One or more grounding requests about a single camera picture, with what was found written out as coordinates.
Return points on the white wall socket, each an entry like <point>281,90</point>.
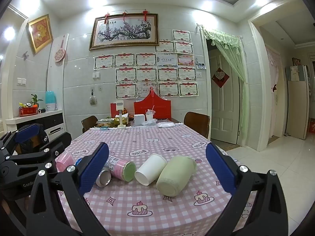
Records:
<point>198,74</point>

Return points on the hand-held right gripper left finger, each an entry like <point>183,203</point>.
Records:
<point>94,169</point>

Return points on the white tissue packet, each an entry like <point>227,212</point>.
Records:
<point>166,125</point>

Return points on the small blue object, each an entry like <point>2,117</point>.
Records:
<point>79,161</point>

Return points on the white paper cup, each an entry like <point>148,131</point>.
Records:
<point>150,169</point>

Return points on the small wall photo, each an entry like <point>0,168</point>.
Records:
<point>201,66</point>

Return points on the framed plum blossom painting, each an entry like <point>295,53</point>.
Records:
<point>124,30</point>

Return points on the pink plastic cup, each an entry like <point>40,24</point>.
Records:
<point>64,161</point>

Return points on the small potted plant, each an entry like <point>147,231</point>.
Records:
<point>35,100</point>

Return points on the white light switch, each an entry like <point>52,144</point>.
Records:
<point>96,74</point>

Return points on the dark jacket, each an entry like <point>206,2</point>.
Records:
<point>44,136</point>

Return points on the round pink wall hanging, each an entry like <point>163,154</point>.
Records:
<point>60,54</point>

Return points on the small red box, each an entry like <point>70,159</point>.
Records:
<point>113,109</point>

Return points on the blue and white kettle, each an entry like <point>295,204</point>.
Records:
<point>51,99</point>

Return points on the white double wall switch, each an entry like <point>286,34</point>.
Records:
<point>21,81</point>

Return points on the red bowl planter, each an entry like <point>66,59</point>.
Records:
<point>28,111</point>

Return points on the white refrigerator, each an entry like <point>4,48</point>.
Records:
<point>296,103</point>

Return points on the tray of snacks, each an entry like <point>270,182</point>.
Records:
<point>104,123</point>

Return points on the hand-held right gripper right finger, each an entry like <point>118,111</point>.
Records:
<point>220,169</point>

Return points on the brown wooden chair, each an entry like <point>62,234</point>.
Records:
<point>196,123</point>
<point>89,123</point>

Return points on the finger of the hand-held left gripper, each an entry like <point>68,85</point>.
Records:
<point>37,156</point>
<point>27,132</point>

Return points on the white panel door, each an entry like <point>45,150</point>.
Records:
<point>224,108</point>

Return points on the white square box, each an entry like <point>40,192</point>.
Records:
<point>139,120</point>

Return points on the gold framed picture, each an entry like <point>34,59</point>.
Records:
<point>40,33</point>

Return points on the silver metal can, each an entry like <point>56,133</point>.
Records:
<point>103,178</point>

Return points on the green door curtain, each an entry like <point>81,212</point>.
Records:
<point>233,54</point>

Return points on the grey hanging scrubber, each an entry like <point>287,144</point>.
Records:
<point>93,99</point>

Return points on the white phone stand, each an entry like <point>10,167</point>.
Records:
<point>121,105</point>

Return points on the pink checked tablecloth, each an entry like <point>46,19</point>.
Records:
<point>147,204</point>

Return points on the pink labelled cup green inside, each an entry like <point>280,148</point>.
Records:
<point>121,168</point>

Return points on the brown door mat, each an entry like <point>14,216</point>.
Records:
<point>227,145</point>

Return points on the green snack packets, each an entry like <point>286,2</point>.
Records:
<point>121,121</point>

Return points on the large red gift box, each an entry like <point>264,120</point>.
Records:
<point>152,103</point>

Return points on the clear cup with straw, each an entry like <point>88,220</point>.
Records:
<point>150,116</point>

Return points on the red carton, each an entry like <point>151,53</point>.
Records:
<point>312,125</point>

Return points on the pale green cup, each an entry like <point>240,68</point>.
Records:
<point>176,177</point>

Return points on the group of wall certificates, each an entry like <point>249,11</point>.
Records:
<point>147,75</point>

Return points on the white black sideboard cabinet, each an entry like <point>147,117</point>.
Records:
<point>53,121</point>

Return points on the red diamond door decoration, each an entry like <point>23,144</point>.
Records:
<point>220,77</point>

